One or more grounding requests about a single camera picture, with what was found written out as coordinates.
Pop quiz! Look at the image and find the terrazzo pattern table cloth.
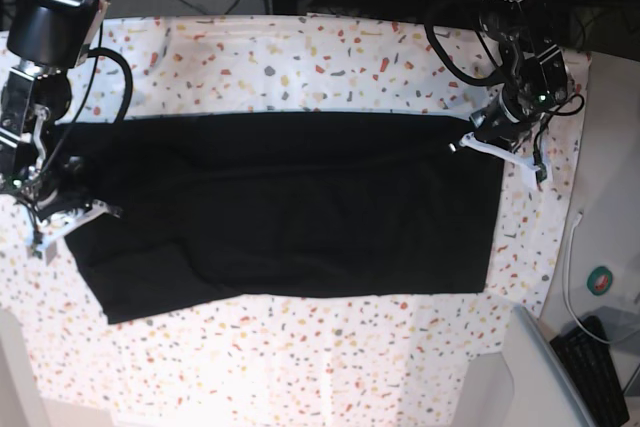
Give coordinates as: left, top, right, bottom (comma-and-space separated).
1, 16, 585, 426

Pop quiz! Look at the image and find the green tape roll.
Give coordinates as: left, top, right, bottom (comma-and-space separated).
586, 266, 614, 296

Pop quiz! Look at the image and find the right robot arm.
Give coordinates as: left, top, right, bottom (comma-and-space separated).
1, 0, 133, 258

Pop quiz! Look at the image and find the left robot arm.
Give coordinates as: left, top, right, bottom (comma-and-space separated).
424, 0, 579, 187

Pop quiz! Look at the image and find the white cable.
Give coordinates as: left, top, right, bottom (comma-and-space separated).
562, 210, 614, 346

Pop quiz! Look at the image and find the black t-shirt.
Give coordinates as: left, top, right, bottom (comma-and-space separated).
60, 112, 504, 324

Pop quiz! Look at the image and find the black keyboard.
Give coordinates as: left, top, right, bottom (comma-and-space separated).
550, 327, 630, 427

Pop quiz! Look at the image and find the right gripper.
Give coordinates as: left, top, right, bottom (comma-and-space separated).
26, 199, 122, 262

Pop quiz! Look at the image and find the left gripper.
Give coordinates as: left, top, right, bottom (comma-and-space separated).
448, 133, 550, 189

